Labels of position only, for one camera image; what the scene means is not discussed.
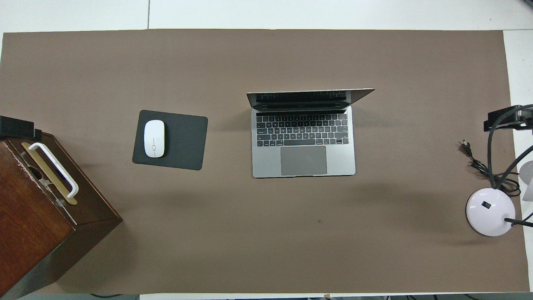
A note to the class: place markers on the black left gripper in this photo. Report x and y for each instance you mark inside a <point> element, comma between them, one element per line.
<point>10,127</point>

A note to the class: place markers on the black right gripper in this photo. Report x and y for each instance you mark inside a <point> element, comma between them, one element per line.
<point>522,116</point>

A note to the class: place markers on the silver laptop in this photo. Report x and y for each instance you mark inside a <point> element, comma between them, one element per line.
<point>304,160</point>

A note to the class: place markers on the white desk lamp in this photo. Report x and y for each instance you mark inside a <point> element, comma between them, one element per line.
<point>489,212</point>

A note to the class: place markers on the brown wooden box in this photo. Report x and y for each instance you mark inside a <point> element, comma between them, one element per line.
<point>37,233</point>

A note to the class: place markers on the white computer mouse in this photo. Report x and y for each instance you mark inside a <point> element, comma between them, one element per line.
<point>154,137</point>

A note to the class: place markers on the black mouse pad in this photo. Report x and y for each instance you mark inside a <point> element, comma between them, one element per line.
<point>185,141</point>

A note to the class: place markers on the brown table mat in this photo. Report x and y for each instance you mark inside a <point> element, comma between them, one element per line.
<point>266,241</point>

